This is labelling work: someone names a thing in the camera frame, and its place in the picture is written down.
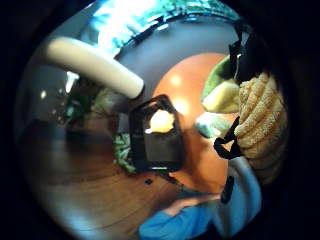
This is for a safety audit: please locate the beige and green plush toy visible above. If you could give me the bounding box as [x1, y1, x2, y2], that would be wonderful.
[194, 55, 289, 186]

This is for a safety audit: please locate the black plastic tray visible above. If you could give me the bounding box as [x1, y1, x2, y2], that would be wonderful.
[128, 94, 186, 173]

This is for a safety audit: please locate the yellow round fruit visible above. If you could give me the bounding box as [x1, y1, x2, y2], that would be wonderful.
[145, 109, 176, 135]

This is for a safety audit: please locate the the person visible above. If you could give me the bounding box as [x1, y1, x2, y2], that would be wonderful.
[138, 155, 264, 240]

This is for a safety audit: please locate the white round pillar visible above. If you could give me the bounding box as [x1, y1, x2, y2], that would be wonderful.
[44, 35, 146, 100]

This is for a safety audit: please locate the green potted plant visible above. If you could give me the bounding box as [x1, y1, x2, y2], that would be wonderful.
[64, 78, 138, 175]

